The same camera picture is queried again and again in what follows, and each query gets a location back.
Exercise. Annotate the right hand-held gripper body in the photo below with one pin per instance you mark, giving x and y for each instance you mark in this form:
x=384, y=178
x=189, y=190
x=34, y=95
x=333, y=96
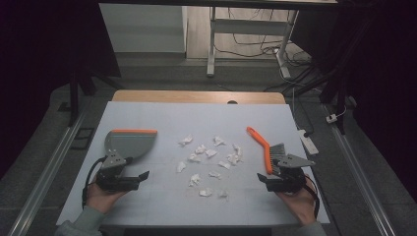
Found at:
x=291, y=175

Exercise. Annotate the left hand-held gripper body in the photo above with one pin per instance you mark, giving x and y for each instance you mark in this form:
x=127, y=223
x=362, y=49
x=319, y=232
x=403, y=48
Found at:
x=109, y=178

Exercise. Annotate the grey dustpan with orange edge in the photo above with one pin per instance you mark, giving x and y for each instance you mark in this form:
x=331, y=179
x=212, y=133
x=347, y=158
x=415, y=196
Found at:
x=131, y=144

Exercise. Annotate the orange brush with grey bristles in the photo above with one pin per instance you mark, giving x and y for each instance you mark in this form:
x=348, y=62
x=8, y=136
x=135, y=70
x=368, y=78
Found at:
x=262, y=144

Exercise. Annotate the group of white paper scraps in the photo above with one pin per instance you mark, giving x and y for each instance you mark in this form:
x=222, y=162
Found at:
x=200, y=150

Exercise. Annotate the person's left hand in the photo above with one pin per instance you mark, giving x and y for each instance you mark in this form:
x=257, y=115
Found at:
x=101, y=200

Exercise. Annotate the person's right hand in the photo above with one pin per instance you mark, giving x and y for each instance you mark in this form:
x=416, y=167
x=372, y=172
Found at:
x=303, y=205

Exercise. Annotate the white power strip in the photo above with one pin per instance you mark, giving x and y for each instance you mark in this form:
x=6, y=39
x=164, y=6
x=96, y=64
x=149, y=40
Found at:
x=308, y=141

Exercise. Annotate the small white plug adapter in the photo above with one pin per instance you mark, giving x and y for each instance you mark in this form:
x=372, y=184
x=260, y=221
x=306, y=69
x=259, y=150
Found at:
x=331, y=118

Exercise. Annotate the white table mat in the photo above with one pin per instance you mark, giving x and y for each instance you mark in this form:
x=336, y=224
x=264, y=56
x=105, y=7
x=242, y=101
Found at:
x=196, y=118

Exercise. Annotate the wooden table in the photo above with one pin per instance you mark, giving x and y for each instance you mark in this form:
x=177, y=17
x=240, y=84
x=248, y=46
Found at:
x=183, y=96

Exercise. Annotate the black metal stand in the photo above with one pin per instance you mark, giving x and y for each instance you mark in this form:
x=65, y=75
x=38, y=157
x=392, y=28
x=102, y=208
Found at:
x=337, y=91
x=73, y=95

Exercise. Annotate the dark curtain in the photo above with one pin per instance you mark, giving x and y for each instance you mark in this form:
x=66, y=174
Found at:
x=380, y=82
x=36, y=65

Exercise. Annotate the white cabinet panel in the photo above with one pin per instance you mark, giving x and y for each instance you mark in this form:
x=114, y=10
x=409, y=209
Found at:
x=144, y=28

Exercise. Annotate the black rectangular floor frame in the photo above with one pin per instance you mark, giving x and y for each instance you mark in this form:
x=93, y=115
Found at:
x=82, y=138

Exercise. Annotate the metal floor rail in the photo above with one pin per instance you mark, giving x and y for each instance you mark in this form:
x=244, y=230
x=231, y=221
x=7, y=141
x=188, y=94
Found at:
x=46, y=173
x=364, y=183

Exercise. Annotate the white desk frame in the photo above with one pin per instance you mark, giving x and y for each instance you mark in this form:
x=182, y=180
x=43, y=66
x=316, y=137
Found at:
x=244, y=27

